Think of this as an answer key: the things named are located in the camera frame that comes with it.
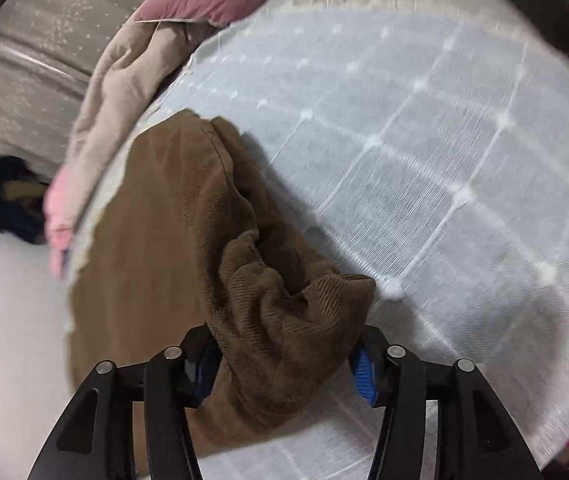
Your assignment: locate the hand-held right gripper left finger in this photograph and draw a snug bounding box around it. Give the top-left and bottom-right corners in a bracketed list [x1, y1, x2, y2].
[28, 327, 222, 480]

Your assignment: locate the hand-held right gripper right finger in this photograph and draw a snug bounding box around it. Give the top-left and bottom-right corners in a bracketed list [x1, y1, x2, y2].
[349, 327, 542, 480]

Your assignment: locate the brown fur-collared coat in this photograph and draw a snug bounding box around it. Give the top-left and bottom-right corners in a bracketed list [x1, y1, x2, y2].
[67, 110, 377, 476]

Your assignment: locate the light checked blanket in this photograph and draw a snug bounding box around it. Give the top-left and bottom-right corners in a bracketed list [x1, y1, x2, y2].
[64, 0, 569, 480]

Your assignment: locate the black furry slipper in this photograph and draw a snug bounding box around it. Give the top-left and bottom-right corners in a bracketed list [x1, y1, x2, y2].
[0, 155, 52, 247]

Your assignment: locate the pink duvet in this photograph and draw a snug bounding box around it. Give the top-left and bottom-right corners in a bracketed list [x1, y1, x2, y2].
[44, 20, 220, 280]

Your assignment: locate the grey star-print curtain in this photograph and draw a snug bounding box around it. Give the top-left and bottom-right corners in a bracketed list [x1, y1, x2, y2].
[0, 0, 165, 163]

